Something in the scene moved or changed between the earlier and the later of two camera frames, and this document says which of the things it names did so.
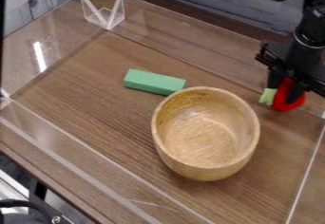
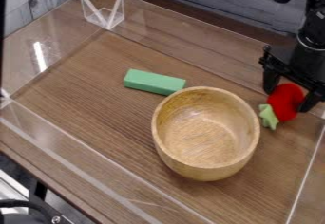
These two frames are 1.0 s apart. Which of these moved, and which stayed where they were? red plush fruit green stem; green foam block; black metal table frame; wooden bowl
Moved: red plush fruit green stem
Stayed: black metal table frame; wooden bowl; green foam block
